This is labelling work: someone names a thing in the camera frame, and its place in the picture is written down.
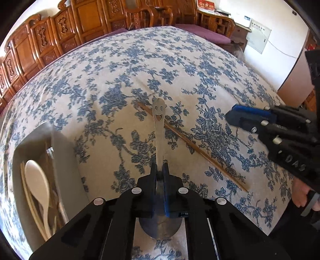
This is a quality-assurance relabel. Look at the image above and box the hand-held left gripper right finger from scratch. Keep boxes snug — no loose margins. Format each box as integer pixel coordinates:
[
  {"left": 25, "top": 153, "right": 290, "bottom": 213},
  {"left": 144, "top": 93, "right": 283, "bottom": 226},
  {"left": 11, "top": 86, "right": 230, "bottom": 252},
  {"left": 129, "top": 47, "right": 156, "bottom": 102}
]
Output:
[{"left": 162, "top": 162, "right": 292, "bottom": 260}]

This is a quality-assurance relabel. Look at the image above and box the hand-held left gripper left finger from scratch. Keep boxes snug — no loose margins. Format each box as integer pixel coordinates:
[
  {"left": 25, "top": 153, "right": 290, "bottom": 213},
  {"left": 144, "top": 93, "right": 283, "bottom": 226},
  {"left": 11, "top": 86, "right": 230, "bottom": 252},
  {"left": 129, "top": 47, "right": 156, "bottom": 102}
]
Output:
[{"left": 29, "top": 162, "right": 158, "bottom": 260}]

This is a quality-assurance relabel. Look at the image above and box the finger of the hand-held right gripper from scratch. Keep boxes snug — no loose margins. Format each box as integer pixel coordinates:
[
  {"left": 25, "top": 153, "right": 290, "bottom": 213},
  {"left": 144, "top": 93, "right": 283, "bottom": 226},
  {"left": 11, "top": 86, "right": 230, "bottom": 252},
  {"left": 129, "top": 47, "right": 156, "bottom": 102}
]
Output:
[
  {"left": 224, "top": 104, "right": 313, "bottom": 126},
  {"left": 238, "top": 117, "right": 283, "bottom": 146}
]

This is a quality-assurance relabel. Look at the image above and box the smiley-handle metal spoon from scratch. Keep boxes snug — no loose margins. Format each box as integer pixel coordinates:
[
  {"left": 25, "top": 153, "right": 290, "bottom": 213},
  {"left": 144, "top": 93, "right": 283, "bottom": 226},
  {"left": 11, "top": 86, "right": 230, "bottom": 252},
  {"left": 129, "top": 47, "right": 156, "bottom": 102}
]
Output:
[{"left": 139, "top": 98, "right": 183, "bottom": 240}]

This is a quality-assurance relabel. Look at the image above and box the brown wooden chopstick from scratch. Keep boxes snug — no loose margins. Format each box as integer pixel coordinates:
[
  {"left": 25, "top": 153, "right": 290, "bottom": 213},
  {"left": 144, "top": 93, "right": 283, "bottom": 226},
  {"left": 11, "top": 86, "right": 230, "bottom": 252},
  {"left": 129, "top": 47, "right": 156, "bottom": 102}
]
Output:
[{"left": 136, "top": 101, "right": 249, "bottom": 193}]

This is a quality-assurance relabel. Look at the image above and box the grey tray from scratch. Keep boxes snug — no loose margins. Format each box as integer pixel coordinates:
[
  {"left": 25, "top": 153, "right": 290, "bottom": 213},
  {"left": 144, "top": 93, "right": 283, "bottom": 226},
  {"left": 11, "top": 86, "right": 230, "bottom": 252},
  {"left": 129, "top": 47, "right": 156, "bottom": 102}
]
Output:
[{"left": 12, "top": 121, "right": 91, "bottom": 248}]

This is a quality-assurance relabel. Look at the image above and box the large cream plastic spoon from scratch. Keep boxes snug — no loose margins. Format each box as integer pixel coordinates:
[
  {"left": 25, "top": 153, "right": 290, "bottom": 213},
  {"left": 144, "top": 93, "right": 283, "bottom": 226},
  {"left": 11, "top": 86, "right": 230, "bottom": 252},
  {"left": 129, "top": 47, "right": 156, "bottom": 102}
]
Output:
[{"left": 24, "top": 159, "right": 53, "bottom": 237}]

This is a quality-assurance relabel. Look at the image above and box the person's right forearm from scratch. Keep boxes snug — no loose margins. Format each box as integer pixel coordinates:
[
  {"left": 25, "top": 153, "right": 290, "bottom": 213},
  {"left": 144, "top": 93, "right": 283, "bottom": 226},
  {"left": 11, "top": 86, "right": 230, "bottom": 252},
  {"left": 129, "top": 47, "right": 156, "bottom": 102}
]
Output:
[{"left": 271, "top": 200, "right": 320, "bottom": 250}]

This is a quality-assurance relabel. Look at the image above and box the person's right hand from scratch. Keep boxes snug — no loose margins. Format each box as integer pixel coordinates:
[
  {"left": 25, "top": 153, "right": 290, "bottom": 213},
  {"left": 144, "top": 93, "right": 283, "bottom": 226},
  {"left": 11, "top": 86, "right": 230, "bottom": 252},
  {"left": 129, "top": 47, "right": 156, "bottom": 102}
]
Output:
[{"left": 291, "top": 172, "right": 320, "bottom": 211}]

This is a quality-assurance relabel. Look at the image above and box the small wooden table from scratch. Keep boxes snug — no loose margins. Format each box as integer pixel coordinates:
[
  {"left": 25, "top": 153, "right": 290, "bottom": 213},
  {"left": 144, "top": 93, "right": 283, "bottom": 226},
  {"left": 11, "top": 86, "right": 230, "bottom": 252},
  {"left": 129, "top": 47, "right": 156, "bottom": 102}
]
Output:
[{"left": 231, "top": 22, "right": 252, "bottom": 46}]

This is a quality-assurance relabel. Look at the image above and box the lattice wooden armchair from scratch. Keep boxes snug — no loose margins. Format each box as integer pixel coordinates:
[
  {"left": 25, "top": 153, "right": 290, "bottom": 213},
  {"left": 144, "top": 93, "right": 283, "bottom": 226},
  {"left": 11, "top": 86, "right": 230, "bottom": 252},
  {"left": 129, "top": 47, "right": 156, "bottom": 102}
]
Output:
[{"left": 196, "top": 9, "right": 236, "bottom": 38}]

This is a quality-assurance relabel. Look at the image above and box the blue floral tablecloth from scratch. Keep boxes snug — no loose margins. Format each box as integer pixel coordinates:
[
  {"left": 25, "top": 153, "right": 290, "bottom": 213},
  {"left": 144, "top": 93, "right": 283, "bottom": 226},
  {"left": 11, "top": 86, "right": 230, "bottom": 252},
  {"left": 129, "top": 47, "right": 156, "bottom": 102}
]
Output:
[{"left": 0, "top": 25, "right": 294, "bottom": 260}]

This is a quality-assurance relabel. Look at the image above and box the red box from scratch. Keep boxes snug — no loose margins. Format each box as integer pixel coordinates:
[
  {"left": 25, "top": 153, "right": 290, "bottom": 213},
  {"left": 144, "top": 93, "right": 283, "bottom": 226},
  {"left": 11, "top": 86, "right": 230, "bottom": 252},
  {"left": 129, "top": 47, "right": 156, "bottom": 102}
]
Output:
[{"left": 197, "top": 0, "right": 215, "bottom": 13}]

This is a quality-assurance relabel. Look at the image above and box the round-back wooden armchair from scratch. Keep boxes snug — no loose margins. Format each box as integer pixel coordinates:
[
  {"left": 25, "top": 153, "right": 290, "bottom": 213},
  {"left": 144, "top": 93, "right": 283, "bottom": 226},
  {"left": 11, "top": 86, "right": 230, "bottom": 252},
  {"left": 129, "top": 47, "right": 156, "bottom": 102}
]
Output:
[{"left": 124, "top": 0, "right": 174, "bottom": 27}]

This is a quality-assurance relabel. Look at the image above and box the carved wooden bench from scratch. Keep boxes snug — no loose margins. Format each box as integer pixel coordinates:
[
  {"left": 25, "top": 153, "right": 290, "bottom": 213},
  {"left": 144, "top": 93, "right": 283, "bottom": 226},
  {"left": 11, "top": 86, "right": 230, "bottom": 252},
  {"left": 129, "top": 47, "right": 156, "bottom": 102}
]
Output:
[
  {"left": 0, "top": 14, "right": 53, "bottom": 100},
  {"left": 51, "top": 0, "right": 127, "bottom": 53}
]

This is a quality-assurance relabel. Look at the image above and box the carved wooden chair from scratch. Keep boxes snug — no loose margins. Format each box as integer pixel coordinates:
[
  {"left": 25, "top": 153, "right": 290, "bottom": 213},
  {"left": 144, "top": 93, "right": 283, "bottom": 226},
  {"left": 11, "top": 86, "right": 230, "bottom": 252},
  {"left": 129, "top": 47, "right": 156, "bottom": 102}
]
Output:
[{"left": 0, "top": 60, "right": 10, "bottom": 112}]

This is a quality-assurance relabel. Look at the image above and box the white wall cable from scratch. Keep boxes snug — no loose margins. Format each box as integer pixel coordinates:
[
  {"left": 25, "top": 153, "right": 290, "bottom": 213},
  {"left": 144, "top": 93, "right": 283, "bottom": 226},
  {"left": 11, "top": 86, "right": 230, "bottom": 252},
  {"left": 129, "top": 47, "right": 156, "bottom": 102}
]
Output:
[{"left": 267, "top": 39, "right": 299, "bottom": 60}]

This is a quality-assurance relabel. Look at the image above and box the white wall panel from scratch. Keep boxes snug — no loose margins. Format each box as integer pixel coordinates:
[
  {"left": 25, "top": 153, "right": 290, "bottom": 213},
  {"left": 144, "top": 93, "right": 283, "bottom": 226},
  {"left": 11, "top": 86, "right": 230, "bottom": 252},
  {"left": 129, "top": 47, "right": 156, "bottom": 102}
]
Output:
[{"left": 246, "top": 18, "right": 272, "bottom": 54}]

